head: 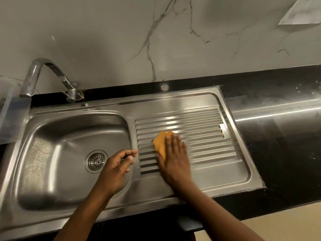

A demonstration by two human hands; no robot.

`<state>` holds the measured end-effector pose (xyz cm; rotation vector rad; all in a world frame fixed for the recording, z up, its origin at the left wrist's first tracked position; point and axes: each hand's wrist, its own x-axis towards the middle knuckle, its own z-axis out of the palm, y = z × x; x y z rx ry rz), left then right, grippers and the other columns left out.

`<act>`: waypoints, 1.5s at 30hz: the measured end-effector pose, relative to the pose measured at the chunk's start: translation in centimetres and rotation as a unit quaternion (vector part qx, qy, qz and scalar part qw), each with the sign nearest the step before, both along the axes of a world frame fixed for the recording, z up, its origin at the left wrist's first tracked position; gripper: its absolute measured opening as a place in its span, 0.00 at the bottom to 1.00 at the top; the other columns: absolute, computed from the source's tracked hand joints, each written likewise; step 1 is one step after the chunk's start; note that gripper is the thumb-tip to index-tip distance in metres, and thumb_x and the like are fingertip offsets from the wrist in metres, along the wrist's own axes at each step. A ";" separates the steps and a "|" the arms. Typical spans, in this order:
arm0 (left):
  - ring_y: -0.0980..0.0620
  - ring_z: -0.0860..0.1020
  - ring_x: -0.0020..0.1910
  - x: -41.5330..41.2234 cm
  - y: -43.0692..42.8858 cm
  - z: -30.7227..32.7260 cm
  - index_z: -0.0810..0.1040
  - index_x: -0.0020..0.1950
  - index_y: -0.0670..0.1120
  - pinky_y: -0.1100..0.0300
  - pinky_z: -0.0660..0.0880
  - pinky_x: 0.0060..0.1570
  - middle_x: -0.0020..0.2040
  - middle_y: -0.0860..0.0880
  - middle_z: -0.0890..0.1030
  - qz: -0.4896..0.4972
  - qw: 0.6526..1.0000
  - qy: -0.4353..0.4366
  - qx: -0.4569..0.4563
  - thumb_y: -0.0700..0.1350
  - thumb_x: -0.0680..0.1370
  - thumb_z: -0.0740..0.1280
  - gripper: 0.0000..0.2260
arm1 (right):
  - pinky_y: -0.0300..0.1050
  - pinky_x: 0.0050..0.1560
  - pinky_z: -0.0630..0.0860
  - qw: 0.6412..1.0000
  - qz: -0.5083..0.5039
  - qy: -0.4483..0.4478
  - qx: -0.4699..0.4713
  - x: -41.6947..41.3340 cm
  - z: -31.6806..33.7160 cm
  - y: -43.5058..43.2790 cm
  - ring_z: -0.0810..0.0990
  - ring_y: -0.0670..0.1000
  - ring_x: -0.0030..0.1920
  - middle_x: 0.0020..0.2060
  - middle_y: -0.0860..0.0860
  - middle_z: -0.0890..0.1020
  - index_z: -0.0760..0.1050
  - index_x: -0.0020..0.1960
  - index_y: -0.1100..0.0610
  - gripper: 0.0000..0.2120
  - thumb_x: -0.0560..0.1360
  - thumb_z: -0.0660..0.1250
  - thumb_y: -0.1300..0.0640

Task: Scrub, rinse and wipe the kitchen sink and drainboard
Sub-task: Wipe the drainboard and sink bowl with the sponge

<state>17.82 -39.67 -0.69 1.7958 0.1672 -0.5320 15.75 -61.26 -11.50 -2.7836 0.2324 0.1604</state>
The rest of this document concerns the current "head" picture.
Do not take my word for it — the person's left forearm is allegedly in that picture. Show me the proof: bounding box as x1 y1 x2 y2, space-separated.
52 189 112 241

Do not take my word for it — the stainless steel sink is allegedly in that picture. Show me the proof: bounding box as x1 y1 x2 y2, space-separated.
0 85 266 240

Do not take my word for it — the chrome faucet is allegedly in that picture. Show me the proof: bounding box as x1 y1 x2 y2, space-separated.
19 58 85 103

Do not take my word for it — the person's left hand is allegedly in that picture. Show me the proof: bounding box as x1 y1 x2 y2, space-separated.
94 149 139 198

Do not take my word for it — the person's right hand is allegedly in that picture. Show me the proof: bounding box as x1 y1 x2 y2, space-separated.
156 134 195 196

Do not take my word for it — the person's right forearm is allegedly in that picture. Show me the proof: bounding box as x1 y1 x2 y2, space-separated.
177 184 265 241

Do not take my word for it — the round metal drain strainer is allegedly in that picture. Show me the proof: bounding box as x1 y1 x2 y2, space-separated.
84 150 109 174

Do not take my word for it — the orange sponge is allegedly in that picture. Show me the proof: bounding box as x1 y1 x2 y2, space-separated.
152 131 175 161

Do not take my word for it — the clear plastic container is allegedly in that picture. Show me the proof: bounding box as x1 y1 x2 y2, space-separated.
0 82 32 145

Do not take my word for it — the white paper sheet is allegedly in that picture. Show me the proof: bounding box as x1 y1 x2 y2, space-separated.
278 0 321 26

